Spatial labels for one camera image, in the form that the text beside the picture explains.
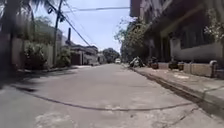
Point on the pale garden wall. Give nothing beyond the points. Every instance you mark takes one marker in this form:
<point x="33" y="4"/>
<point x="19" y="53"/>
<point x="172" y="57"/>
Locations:
<point x="16" y="50"/>

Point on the roadside trees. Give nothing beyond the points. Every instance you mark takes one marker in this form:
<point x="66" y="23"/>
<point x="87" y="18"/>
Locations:
<point x="131" y="36"/>

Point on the round dark tree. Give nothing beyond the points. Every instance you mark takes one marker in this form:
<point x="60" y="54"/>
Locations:
<point x="110" y="53"/>

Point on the multi-storey building with railings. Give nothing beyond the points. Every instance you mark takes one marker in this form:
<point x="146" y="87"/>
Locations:
<point x="180" y="26"/>

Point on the tall palm tree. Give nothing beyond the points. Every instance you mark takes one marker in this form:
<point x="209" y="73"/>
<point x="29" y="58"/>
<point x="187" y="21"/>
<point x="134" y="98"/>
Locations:
<point x="8" y="26"/>

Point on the white car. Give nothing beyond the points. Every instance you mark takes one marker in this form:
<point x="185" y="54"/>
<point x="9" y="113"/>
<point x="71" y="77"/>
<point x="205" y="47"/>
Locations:
<point x="117" y="60"/>

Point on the low buildings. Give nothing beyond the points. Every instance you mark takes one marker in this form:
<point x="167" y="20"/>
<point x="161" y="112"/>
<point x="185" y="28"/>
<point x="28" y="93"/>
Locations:
<point x="83" y="53"/>

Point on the green bush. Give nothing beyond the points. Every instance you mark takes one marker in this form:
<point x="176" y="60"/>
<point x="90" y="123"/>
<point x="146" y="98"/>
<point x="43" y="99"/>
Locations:
<point x="63" y="56"/>
<point x="33" y="55"/>

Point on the narrow concrete pavement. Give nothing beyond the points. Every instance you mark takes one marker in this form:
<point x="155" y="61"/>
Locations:
<point x="50" y="69"/>

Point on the grey concrete road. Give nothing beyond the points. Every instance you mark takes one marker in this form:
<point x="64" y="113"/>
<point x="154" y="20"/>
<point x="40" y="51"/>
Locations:
<point x="100" y="86"/>

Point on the pale flowering plant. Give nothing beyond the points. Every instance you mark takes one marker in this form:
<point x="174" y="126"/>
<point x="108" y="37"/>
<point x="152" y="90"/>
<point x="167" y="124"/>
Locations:
<point x="215" y="30"/>

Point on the utility pole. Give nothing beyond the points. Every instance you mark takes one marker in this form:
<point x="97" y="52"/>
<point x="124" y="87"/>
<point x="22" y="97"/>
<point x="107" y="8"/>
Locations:
<point x="56" y="36"/>

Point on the raised concrete pavement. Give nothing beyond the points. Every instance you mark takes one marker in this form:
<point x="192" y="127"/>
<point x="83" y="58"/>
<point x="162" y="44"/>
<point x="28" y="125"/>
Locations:
<point x="186" y="81"/>

